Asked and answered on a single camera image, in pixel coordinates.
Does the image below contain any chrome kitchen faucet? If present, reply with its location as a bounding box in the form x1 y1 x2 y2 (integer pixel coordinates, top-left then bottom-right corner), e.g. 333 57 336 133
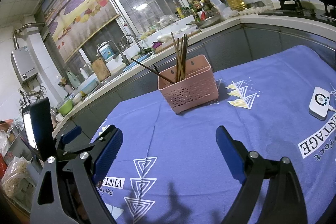
97 40 130 65
120 34 145 53

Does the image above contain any green bowl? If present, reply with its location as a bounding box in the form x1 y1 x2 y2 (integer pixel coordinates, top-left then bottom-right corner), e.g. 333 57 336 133
58 99 74 116

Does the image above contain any wooden cutting board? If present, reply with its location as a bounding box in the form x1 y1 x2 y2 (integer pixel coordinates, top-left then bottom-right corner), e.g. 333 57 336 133
91 57 111 82

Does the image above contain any white water heater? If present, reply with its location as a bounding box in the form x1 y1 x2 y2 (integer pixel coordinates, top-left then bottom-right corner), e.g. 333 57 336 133
10 46 38 85

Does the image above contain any blue detergent bottle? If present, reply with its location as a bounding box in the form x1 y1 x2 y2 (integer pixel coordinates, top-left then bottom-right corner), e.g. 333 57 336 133
99 44 114 60

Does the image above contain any white small electronic device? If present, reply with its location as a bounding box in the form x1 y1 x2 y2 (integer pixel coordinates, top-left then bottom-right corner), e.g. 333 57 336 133
309 86 335 121

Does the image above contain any blue printed tablecloth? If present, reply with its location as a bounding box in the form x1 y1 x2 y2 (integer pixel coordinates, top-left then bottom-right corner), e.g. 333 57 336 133
97 46 335 223

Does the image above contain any dark leaning chopstick in basket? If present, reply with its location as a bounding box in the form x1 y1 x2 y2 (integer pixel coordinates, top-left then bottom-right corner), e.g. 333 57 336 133
131 58 175 84

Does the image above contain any pink perforated utensil basket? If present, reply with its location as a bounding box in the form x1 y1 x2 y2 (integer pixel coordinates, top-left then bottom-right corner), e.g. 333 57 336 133
157 55 219 114

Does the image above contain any brown chopsticks bundle in basket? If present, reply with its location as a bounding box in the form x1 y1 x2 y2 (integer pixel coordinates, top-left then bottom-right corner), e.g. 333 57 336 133
171 32 189 82

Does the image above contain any metal basin on counter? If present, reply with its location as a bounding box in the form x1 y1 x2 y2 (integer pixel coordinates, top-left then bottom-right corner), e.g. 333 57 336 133
187 15 221 29

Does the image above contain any white plastic jug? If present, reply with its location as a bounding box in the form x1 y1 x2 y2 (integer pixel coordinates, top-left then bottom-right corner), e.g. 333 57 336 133
210 0 226 14

